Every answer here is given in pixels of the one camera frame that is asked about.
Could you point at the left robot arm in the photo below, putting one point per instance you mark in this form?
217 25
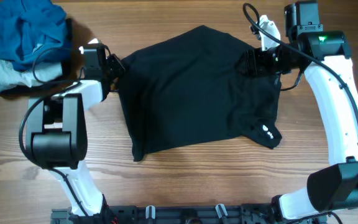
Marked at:
53 135

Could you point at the black shorts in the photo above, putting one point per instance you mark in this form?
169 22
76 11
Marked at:
188 90

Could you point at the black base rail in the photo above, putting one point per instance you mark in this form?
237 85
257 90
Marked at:
257 213

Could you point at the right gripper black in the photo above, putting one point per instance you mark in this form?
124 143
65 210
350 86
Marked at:
253 62

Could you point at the blue crumpled garment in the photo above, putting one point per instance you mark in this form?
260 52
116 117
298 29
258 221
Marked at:
32 30

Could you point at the dark folded garment under pile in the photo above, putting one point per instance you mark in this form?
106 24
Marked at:
25 90

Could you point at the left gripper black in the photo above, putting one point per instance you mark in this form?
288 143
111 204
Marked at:
115 66

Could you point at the light blue white garment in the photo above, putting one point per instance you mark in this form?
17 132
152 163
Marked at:
10 78

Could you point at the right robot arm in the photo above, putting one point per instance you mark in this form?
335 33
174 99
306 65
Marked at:
323 57

